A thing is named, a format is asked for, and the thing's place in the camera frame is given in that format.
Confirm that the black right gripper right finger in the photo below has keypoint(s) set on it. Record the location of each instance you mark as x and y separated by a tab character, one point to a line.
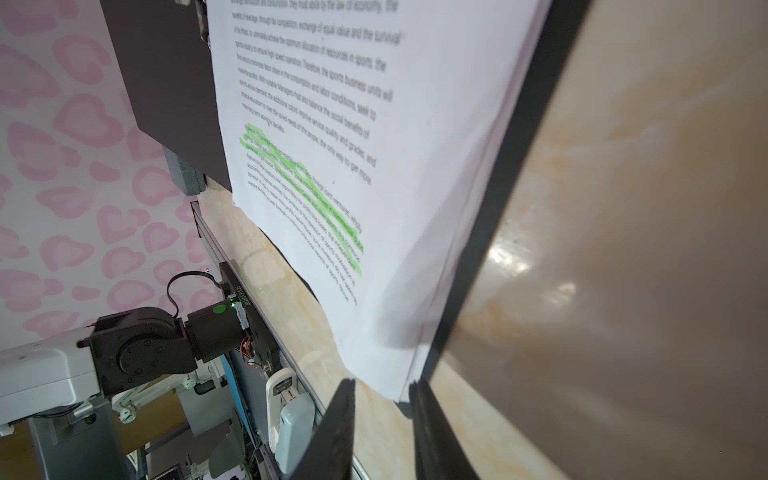
438	453

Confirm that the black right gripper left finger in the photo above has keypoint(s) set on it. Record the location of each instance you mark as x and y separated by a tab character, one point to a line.
329	454

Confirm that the printed paper sheet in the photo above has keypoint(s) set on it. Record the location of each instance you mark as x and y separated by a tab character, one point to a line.
360	137

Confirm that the white folder with black inside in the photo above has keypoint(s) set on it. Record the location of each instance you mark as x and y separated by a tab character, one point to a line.
168	75

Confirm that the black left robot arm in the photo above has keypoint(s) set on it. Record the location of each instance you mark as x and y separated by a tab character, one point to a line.
57	375

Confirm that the white device below table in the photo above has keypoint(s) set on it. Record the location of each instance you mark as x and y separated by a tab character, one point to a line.
290	419

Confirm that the grey sponge block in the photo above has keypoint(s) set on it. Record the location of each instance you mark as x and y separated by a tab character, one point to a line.
190	180

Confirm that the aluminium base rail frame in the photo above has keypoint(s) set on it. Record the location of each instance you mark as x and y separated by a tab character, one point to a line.
248	376

